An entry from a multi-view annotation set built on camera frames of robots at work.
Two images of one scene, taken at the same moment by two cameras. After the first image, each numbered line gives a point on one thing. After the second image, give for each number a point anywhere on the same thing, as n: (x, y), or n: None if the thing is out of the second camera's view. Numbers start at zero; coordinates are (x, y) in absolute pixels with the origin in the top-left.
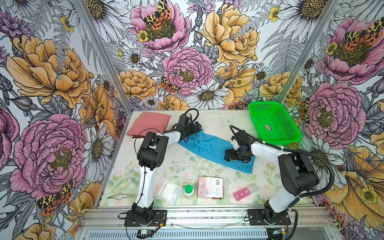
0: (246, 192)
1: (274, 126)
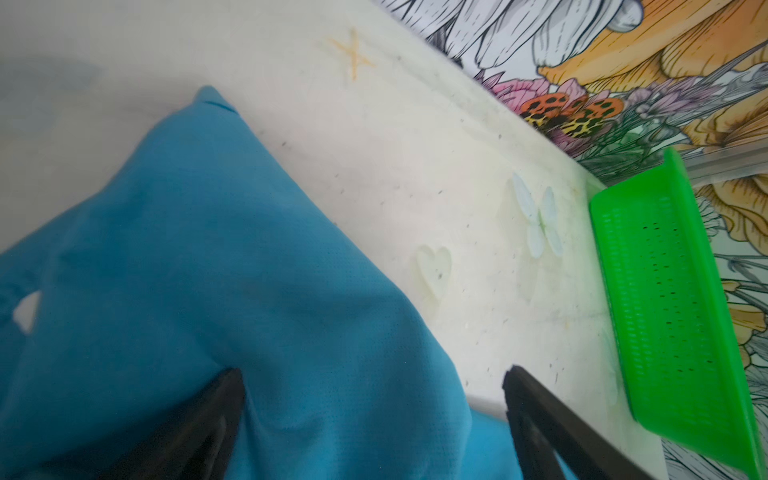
0: None
1: (684, 370)
